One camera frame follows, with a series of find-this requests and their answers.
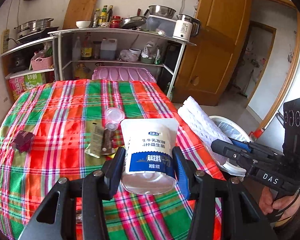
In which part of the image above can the black small cooker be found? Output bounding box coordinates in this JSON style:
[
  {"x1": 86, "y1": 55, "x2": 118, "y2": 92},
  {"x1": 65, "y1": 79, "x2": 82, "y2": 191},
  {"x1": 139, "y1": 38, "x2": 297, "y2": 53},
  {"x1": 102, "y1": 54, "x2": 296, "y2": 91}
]
[{"x1": 8, "y1": 54, "x2": 25, "y2": 73}]

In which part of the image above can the crumpled plastic bag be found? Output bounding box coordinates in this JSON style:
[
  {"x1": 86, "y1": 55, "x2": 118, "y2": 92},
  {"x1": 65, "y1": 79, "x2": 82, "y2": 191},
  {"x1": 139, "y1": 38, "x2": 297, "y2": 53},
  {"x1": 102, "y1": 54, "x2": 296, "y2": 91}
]
[{"x1": 117, "y1": 49, "x2": 138, "y2": 62}]

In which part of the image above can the small white metal rack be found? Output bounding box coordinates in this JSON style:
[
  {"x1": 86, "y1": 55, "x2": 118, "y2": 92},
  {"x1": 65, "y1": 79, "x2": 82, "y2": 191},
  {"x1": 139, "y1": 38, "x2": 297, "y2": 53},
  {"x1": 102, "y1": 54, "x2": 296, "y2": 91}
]
[{"x1": 0, "y1": 36, "x2": 56, "y2": 80}]

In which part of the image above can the pink plastic basket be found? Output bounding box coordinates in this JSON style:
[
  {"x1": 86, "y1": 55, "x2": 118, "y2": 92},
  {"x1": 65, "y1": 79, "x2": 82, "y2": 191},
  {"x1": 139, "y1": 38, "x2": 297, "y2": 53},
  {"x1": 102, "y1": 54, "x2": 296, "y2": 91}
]
[{"x1": 30, "y1": 55, "x2": 53, "y2": 71}]

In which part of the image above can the yellow oil bottle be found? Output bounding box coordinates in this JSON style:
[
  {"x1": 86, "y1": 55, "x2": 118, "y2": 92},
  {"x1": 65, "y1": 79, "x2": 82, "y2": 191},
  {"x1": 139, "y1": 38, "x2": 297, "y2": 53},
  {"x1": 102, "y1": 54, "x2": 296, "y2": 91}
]
[{"x1": 74, "y1": 62, "x2": 93, "y2": 80}]

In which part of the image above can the steel mixing bowl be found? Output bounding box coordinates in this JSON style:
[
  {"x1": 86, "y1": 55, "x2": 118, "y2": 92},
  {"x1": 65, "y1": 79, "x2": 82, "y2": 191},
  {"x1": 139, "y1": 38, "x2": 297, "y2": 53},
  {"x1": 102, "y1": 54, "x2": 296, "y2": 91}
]
[{"x1": 148, "y1": 5, "x2": 177, "y2": 19}]

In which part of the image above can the white jerrycan dark liquid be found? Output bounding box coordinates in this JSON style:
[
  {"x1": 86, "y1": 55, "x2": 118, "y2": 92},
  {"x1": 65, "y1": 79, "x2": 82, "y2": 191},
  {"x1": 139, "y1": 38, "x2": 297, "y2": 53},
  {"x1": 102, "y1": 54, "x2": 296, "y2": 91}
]
[{"x1": 100, "y1": 38, "x2": 117, "y2": 60}]

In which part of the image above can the black induction cooker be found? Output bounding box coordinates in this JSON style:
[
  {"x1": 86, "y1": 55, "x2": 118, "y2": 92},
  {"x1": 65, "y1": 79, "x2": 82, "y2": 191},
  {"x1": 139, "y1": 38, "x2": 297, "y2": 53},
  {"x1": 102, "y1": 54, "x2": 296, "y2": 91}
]
[{"x1": 16, "y1": 26, "x2": 60, "y2": 43}]

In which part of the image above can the red cardboard box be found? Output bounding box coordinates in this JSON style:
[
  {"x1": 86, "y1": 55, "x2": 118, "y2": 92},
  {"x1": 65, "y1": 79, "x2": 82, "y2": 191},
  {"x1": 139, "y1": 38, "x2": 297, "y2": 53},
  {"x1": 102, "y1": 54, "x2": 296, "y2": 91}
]
[{"x1": 9, "y1": 77, "x2": 27, "y2": 100}]

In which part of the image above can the clear storage box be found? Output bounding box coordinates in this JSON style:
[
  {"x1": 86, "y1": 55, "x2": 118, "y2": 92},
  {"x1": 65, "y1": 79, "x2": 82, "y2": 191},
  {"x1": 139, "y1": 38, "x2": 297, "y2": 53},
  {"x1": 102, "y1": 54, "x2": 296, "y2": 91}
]
[{"x1": 145, "y1": 15, "x2": 177, "y2": 37}]

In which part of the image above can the person's right hand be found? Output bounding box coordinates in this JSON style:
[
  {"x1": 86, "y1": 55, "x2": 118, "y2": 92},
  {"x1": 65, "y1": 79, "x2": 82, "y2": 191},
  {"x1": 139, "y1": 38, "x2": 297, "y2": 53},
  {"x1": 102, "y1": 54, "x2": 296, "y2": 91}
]
[{"x1": 259, "y1": 187, "x2": 300, "y2": 222}]

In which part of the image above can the clear bin liner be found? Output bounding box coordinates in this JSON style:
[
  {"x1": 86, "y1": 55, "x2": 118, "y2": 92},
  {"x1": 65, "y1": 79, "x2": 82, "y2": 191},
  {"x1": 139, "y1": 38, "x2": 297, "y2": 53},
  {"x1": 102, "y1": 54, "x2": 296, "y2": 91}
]
[{"x1": 215, "y1": 121, "x2": 245, "y2": 143}]

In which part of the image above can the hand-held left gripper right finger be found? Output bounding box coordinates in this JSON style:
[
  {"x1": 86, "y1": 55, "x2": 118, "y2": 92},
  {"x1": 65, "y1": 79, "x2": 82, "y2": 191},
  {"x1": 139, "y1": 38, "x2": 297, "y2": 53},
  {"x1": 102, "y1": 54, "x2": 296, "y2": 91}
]
[{"x1": 172, "y1": 145, "x2": 278, "y2": 240}]

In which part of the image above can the yellowed power strip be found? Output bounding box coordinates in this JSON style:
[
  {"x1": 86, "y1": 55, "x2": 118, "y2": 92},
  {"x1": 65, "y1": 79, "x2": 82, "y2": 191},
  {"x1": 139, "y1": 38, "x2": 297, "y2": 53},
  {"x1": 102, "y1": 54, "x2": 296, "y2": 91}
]
[{"x1": 0, "y1": 29, "x2": 10, "y2": 54}]

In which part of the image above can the pink storage box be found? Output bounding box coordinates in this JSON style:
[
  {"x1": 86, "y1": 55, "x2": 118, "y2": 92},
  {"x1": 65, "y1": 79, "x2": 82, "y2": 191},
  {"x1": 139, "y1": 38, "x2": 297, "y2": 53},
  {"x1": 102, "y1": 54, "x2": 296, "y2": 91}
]
[{"x1": 92, "y1": 66, "x2": 157, "y2": 83}]

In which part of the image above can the clear plastic bottle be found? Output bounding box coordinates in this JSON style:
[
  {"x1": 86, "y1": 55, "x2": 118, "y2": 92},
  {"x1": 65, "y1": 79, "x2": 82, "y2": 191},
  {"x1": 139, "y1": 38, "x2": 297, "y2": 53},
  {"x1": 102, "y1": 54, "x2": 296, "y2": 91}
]
[{"x1": 72, "y1": 35, "x2": 82, "y2": 61}]

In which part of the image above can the person's right forearm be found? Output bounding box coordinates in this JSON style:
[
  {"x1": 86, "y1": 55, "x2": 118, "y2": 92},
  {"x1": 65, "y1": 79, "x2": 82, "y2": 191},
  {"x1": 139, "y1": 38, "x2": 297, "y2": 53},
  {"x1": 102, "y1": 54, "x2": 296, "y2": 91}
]
[{"x1": 274, "y1": 212, "x2": 300, "y2": 240}]

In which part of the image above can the white foam fruit net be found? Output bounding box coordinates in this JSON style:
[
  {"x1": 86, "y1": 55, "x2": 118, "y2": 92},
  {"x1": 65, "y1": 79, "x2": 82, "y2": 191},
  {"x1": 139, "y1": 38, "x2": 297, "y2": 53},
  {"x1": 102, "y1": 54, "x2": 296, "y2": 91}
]
[{"x1": 177, "y1": 96, "x2": 232, "y2": 167}]

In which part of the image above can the white bowl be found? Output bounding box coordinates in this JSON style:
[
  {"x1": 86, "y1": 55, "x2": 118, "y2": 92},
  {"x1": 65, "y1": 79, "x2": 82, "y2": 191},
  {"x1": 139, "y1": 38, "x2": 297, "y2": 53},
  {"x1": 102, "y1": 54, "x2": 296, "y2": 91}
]
[{"x1": 76, "y1": 20, "x2": 92, "y2": 29}]

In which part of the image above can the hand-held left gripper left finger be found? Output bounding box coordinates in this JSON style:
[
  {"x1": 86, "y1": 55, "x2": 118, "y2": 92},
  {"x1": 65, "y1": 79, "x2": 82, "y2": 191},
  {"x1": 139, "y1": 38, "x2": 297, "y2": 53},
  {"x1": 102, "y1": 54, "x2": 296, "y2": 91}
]
[{"x1": 17, "y1": 147, "x2": 127, "y2": 240}]

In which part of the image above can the dark red wrapper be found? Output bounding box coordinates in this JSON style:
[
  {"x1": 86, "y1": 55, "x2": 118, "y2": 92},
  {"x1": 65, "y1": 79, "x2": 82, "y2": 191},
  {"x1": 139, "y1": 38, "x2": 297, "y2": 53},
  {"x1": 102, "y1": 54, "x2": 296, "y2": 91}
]
[{"x1": 11, "y1": 130, "x2": 36, "y2": 153}]

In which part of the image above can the steel steamer pot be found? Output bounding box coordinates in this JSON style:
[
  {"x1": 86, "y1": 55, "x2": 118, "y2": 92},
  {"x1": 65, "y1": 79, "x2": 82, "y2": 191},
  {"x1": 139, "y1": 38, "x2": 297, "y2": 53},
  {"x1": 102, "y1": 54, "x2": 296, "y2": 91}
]
[{"x1": 31, "y1": 18, "x2": 54, "y2": 30}]

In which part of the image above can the steel frying pan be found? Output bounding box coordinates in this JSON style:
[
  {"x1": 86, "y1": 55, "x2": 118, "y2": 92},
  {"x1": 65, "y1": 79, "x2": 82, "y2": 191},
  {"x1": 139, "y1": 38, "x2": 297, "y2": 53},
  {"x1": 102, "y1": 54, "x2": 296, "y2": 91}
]
[{"x1": 119, "y1": 9, "x2": 150, "y2": 30}]

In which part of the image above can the plaid tablecloth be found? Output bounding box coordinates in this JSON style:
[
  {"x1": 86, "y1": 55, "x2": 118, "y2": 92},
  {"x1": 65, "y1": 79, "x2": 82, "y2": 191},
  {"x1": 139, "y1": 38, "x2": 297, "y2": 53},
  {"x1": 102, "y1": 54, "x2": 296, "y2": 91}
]
[{"x1": 0, "y1": 79, "x2": 227, "y2": 240}]

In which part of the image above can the small dark jar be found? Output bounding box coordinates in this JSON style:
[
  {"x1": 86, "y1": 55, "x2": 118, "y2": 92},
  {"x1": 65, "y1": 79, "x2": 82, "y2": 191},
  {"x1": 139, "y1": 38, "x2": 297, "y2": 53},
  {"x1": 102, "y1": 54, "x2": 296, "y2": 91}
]
[{"x1": 93, "y1": 41, "x2": 101, "y2": 60}]

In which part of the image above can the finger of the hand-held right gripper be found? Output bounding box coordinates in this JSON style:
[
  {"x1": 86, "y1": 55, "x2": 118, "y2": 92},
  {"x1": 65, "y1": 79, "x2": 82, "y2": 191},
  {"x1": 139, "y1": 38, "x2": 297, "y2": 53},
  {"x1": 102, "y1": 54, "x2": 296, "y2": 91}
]
[
  {"x1": 211, "y1": 139, "x2": 251, "y2": 173},
  {"x1": 228, "y1": 138, "x2": 268, "y2": 156}
]

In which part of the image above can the white electric kettle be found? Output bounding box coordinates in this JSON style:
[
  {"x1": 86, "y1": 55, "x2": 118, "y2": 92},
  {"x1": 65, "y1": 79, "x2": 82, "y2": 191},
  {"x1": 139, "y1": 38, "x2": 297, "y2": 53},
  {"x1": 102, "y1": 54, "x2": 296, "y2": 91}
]
[{"x1": 172, "y1": 14, "x2": 202, "y2": 40}]

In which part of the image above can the yellow label sauce bottle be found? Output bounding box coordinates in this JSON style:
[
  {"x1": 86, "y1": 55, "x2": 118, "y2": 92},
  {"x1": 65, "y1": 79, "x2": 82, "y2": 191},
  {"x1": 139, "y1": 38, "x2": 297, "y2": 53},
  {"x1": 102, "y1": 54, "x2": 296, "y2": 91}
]
[{"x1": 99, "y1": 5, "x2": 108, "y2": 23}]

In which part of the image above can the small clear plastic cup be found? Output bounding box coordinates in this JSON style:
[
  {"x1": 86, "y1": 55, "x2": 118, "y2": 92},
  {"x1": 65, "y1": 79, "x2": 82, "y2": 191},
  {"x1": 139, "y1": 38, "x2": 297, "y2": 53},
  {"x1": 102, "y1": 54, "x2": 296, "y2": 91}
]
[{"x1": 104, "y1": 121, "x2": 120, "y2": 131}]

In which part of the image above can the green cardboard box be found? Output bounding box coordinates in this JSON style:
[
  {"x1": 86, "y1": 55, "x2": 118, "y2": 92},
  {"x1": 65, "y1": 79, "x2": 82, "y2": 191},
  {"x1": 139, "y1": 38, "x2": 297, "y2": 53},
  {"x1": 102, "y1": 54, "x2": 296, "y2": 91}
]
[{"x1": 24, "y1": 72, "x2": 47, "y2": 89}]

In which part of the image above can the white plastic tub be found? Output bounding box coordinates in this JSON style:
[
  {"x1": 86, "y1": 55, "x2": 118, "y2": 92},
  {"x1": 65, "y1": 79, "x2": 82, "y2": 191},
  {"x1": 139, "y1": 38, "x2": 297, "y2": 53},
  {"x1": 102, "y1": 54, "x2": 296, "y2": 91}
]
[{"x1": 129, "y1": 48, "x2": 142, "y2": 61}]

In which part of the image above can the large clear plastic cup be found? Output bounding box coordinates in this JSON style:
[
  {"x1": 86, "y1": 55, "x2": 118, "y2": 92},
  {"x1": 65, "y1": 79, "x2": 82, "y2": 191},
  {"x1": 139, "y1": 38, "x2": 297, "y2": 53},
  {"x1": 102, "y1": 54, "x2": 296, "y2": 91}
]
[{"x1": 105, "y1": 107, "x2": 126, "y2": 123}]

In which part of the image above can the wooden door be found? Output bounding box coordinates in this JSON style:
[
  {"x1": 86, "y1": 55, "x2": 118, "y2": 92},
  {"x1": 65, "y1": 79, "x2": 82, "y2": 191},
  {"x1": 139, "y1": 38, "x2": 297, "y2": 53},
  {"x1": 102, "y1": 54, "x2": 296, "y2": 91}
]
[{"x1": 174, "y1": 0, "x2": 253, "y2": 106}]

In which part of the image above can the white blue yogurt pouch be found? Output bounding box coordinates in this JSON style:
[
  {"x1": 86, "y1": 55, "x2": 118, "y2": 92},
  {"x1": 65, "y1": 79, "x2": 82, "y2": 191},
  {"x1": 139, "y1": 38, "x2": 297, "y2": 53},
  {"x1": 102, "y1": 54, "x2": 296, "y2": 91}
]
[{"x1": 120, "y1": 118, "x2": 178, "y2": 195}]

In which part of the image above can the soy sauce bottle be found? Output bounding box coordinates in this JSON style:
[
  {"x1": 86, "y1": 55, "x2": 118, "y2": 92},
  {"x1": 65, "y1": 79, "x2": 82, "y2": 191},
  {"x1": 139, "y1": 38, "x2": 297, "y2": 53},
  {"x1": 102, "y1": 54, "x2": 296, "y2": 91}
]
[{"x1": 81, "y1": 32, "x2": 93, "y2": 60}]

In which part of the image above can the large white metal rack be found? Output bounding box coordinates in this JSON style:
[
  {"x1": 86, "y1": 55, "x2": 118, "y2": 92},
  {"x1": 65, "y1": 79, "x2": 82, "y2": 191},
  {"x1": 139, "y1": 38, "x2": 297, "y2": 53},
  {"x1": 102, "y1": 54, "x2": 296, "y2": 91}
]
[{"x1": 48, "y1": 27, "x2": 197, "y2": 98}]

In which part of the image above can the wooden cutting board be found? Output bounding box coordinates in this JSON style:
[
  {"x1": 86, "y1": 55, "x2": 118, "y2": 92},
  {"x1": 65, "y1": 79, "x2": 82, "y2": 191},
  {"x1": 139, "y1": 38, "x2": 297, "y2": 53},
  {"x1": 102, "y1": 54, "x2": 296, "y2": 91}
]
[{"x1": 62, "y1": 0, "x2": 100, "y2": 30}]

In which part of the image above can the white plastic bin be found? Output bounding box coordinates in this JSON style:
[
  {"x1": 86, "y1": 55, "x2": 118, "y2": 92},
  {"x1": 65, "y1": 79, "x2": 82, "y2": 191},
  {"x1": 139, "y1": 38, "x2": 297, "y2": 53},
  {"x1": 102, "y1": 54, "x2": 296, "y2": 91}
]
[{"x1": 209, "y1": 115, "x2": 253, "y2": 178}]

